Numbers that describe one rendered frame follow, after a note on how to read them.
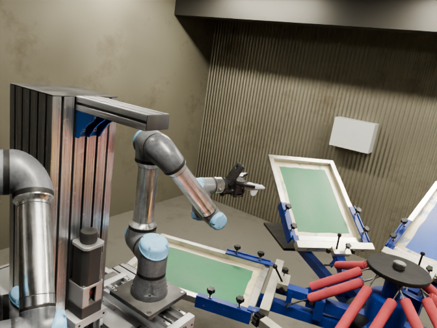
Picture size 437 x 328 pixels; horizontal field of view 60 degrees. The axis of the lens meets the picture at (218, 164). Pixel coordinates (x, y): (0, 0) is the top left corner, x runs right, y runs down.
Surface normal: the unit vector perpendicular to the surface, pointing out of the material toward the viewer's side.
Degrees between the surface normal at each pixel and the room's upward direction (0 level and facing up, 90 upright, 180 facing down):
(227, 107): 90
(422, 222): 32
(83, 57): 90
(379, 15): 90
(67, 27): 90
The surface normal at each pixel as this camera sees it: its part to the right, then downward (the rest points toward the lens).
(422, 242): -0.26, -0.77
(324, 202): 0.23, -0.66
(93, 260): 0.81, 0.25
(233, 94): -0.57, 0.13
